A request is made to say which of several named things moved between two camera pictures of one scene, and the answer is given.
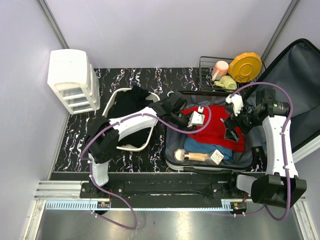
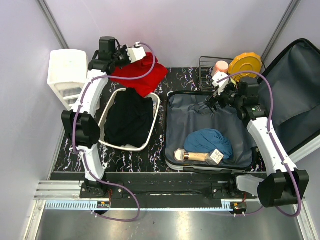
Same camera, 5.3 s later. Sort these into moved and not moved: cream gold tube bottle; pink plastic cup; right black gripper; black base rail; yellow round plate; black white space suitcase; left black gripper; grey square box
Moved: right black gripper; left black gripper
Not moved: cream gold tube bottle; yellow round plate; grey square box; pink plastic cup; black white space suitcase; black base rail
